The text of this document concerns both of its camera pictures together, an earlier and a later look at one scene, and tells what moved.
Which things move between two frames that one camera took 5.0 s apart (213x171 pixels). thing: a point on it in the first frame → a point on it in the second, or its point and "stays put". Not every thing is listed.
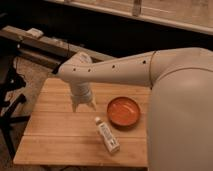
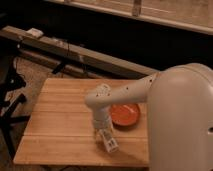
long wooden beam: x=34 y=38 stays put
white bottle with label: x=111 y=141 stays put
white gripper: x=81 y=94 → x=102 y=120
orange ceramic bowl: x=123 y=111 stays put
